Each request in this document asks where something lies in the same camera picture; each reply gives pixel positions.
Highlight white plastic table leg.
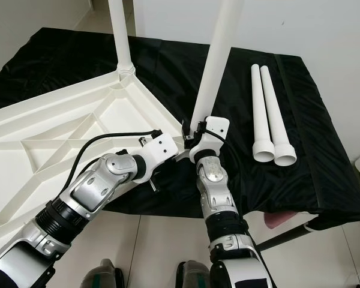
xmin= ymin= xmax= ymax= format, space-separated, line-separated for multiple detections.
xmin=260 ymin=65 xmax=298 ymax=167
xmin=107 ymin=0 xmax=137 ymax=77
xmin=189 ymin=0 xmax=244 ymax=136
xmin=251 ymin=64 xmax=277 ymax=163

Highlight grey left robot foot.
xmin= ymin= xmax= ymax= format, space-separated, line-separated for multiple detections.
xmin=81 ymin=257 xmax=125 ymax=288

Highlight grey metal table leg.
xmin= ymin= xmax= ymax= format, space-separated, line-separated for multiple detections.
xmin=255 ymin=217 xmax=325 ymax=251

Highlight black table cloth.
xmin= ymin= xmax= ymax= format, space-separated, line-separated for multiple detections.
xmin=0 ymin=27 xmax=360 ymax=232

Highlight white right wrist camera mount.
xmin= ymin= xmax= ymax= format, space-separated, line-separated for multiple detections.
xmin=189 ymin=117 xmax=230 ymax=163

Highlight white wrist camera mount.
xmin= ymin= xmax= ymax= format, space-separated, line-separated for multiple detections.
xmin=135 ymin=131 xmax=178 ymax=181
xmin=189 ymin=117 xmax=230 ymax=163

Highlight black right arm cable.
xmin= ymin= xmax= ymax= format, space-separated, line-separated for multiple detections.
xmin=198 ymin=123 xmax=230 ymax=145

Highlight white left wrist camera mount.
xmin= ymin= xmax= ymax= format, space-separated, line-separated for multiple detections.
xmin=135 ymin=131 xmax=178 ymax=181

